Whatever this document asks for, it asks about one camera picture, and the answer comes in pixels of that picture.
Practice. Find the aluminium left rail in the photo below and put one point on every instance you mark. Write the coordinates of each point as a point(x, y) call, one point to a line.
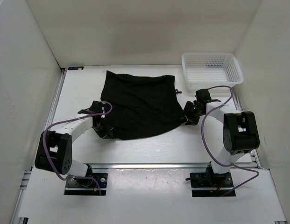
point(47, 110)

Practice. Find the black shorts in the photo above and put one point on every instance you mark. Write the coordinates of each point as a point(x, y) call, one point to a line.
point(142, 106)

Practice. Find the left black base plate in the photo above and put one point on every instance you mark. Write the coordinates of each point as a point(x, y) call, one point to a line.
point(88, 187)

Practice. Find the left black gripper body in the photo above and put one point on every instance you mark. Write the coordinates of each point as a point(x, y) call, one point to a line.
point(103, 129)

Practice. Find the white plastic basket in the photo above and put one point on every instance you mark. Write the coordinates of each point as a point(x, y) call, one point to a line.
point(203, 70)

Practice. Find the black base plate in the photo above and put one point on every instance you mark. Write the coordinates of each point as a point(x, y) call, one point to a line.
point(211, 185)
point(88, 187)

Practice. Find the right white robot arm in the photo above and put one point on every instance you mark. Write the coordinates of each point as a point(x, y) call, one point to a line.
point(240, 133)

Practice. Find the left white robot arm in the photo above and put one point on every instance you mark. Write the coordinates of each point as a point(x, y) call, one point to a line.
point(54, 152)

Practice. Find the aluminium rail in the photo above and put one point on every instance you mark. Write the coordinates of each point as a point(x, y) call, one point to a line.
point(147, 166)
point(47, 110)
point(269, 193)

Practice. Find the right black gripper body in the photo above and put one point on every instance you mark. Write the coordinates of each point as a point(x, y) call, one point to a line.
point(191, 111)

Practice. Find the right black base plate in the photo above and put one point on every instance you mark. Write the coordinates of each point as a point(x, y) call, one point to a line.
point(211, 185)

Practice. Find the aluminium front rail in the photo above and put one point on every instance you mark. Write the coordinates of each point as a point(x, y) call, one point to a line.
point(147, 166)

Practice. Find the aluminium right rail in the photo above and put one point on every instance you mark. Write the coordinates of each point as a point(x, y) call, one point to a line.
point(269, 193)

